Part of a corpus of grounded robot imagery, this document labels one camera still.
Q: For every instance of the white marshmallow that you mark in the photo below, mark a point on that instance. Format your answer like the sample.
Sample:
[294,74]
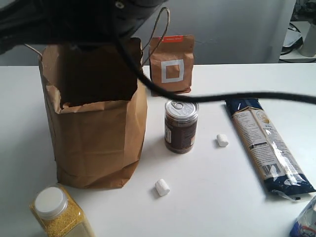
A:
[222,140]
[162,187]

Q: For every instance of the blue plastic package corner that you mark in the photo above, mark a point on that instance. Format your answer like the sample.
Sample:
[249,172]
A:
[305,224]

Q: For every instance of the brown kraft coffee pouch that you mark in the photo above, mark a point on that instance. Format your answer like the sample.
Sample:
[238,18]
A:
[171,63]

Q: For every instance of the brown can with pull-tab lid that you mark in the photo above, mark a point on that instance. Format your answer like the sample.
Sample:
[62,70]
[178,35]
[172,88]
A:
[180,124]

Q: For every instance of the white cylinder in background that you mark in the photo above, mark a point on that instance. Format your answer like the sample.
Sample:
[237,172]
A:
[308,48]

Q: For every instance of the brown paper bag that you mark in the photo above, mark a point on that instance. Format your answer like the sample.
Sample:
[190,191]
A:
[96,109]

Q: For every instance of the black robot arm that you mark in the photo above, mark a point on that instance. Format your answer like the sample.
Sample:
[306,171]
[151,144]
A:
[78,22]

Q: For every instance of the yellow grain jar white lid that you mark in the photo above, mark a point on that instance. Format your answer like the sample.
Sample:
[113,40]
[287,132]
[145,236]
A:
[59,215]

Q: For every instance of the dark blue spaghetti package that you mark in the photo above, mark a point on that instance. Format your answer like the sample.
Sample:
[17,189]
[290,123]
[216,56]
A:
[279,171]

